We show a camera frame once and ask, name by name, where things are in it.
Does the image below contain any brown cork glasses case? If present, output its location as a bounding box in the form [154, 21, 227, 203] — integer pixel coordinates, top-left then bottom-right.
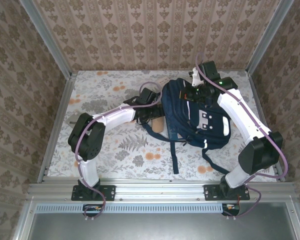
[151, 117, 165, 133]

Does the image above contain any navy blue backpack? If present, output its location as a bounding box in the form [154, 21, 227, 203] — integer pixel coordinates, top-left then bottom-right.
[142, 77, 232, 175]

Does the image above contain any grey metal panel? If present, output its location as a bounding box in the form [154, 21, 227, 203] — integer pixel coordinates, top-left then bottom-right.
[27, 202, 300, 240]

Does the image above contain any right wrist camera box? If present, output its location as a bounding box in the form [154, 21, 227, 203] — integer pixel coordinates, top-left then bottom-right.
[188, 67, 205, 88]

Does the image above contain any thin aluminium table rail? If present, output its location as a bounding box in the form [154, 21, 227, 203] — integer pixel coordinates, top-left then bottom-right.
[71, 67, 248, 75]

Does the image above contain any aluminium table side rail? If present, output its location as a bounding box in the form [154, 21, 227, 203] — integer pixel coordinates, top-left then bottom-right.
[244, 72, 286, 182]
[36, 74, 75, 183]

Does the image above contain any aluminium frame post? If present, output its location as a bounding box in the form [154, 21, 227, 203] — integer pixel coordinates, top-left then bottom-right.
[245, 0, 295, 76]
[18, 0, 73, 79]

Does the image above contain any wide aluminium frame rail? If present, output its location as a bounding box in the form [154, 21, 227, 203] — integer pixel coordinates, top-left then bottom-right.
[27, 181, 296, 201]

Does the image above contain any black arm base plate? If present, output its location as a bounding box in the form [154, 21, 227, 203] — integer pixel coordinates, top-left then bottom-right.
[203, 184, 251, 202]
[71, 184, 116, 202]

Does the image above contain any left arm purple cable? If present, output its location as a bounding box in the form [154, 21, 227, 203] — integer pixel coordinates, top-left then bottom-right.
[74, 81, 163, 222]

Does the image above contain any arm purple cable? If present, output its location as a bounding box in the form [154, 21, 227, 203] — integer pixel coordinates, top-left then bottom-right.
[194, 52, 289, 221]
[74, 81, 163, 222]

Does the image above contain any slotted grey cable duct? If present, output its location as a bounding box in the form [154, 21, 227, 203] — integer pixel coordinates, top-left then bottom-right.
[36, 202, 223, 214]

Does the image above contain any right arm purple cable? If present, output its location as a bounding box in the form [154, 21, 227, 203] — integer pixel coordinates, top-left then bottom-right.
[194, 52, 289, 221]

